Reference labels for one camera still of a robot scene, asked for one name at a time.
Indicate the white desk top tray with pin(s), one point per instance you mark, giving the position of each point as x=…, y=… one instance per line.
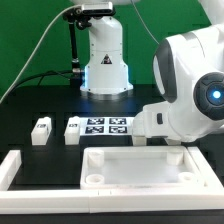
x=139, y=167

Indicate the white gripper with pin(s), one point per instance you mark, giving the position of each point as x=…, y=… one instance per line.
x=152, y=122

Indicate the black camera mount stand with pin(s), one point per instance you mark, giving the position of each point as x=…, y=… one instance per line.
x=75, y=20

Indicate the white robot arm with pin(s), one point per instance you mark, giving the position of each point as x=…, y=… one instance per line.
x=188, y=69

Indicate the grey camera on stand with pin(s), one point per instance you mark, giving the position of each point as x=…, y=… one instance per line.
x=97, y=9

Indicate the fiducial marker sheet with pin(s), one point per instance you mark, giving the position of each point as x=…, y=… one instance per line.
x=102, y=126

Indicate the white U-shaped frame fence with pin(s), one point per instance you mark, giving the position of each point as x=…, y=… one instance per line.
x=210, y=196

